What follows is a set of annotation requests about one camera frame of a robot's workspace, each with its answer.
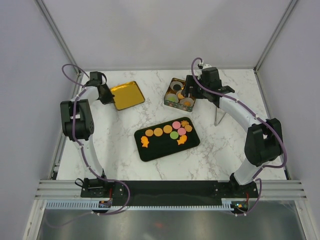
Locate black round cookie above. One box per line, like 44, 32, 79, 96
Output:
172, 83, 181, 92

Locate gold tin lid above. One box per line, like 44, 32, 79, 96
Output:
110, 81, 145, 111

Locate green christmas cookie tin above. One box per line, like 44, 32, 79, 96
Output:
163, 78, 196, 112

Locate green round cookie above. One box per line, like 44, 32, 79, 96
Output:
167, 96, 176, 102
169, 131, 179, 140

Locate metal serving tongs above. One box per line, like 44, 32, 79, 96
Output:
214, 107, 226, 127

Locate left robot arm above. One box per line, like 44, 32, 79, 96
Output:
60, 71, 115, 198

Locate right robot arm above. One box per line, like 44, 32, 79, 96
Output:
182, 67, 285, 198

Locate white paper cup bottom-right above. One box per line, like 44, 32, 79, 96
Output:
179, 97, 194, 107

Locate white paper cup centre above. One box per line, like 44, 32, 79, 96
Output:
176, 90, 185, 100

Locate white paper cup top-left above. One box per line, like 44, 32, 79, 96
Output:
170, 81, 184, 92

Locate white paper cup bottom-left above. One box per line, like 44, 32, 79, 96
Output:
164, 93, 179, 103

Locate orange star swirl cookie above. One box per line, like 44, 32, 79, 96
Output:
180, 120, 189, 128

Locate orange flower cookie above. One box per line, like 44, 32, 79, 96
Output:
184, 124, 193, 132

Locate pink round cookie upper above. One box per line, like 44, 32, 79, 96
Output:
172, 121, 181, 129

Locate pink round cookie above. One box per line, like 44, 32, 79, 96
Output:
172, 121, 181, 129
177, 127, 187, 136

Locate pink round cookie lower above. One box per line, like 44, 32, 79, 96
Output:
177, 127, 187, 136

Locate orange fish cookie right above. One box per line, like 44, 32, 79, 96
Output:
177, 134, 188, 145

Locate orange fish cookie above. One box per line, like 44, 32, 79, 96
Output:
140, 136, 150, 148
177, 134, 188, 145

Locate plain orange round cookie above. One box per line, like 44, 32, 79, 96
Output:
145, 129, 154, 137

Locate dotted orange round cookie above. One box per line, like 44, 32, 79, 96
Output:
153, 127, 163, 137

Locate orange fish cookie left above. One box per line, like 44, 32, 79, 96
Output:
140, 136, 150, 148

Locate dark green rectangular tray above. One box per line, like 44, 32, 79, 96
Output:
134, 117, 200, 162

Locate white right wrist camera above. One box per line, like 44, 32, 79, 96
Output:
196, 62, 212, 76

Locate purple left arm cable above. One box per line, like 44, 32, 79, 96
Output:
46, 63, 133, 228

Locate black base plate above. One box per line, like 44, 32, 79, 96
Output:
80, 179, 260, 207

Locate aluminium front rail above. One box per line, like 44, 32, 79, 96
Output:
35, 180, 307, 201

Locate right aluminium frame post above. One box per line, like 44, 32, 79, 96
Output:
253, 0, 301, 73

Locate aluminium frame post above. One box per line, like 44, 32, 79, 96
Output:
253, 0, 301, 73
34, 0, 77, 65

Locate white slotted cable duct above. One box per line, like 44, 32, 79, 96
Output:
45, 200, 234, 211

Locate left aluminium frame post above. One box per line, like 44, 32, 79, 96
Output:
34, 0, 77, 65

